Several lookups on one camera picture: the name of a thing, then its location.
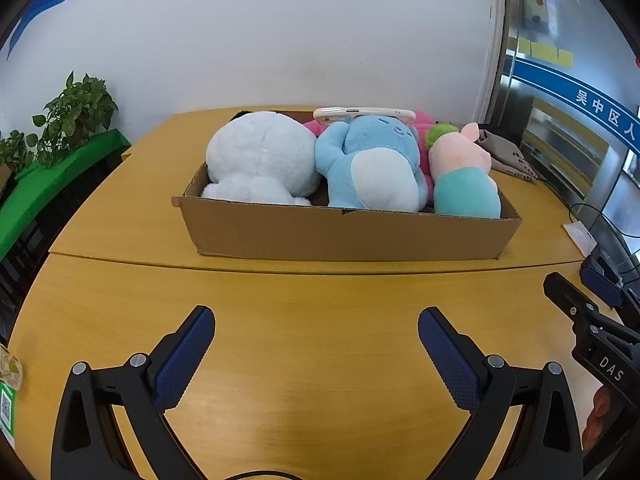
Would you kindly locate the grey cloth bag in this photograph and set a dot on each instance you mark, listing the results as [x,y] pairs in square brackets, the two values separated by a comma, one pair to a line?
[505,155]

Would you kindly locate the pig plush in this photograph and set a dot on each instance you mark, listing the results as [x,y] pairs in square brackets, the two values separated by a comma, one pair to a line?
[465,195]

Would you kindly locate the yellow sticky notes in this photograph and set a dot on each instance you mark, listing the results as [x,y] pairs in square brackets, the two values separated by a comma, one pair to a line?
[547,51]

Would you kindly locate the white plush toy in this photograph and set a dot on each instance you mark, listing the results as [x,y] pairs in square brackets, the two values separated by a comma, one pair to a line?
[260,160]

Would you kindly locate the small green potted plant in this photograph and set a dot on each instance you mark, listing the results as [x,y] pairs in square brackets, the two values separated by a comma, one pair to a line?
[15,152]

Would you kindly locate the large green potted plant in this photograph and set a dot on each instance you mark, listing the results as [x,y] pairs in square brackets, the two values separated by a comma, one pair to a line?
[75,110]

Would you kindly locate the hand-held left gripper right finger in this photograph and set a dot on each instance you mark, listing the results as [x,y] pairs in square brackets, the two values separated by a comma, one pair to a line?
[450,365]

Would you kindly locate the light blue plush toy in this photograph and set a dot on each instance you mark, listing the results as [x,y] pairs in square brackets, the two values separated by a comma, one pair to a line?
[370,170]

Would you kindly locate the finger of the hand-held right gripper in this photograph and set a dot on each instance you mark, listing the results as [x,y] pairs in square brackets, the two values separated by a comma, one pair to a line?
[567,292]
[600,285]

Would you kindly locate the beige patterned wrapper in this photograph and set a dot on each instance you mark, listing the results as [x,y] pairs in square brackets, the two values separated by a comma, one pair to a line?
[9,367]

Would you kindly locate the white smartphone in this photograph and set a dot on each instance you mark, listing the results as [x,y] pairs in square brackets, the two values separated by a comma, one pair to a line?
[360,112]

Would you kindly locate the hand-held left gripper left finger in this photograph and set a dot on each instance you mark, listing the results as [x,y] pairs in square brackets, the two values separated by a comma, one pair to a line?
[182,360]

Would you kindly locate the pink plush bear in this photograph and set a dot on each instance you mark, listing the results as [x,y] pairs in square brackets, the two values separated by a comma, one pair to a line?
[423,117]

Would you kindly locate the brown cardboard box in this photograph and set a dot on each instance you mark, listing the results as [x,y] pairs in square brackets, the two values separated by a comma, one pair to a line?
[350,235]

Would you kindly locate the black crate rack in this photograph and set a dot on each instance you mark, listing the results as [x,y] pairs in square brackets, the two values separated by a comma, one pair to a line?
[27,255]

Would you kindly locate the green cloth cover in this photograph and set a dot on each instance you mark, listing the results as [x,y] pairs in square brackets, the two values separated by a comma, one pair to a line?
[50,180]

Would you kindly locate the white card on table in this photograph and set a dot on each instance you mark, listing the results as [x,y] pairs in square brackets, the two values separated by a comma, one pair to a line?
[580,237]

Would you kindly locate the green code sticker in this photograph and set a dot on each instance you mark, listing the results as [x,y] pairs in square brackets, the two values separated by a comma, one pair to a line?
[7,410]

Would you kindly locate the cartoon door poster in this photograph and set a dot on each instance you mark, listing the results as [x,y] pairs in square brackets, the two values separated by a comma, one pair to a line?
[540,2]

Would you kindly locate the metal glass door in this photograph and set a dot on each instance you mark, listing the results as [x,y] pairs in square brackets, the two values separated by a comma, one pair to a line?
[565,125]

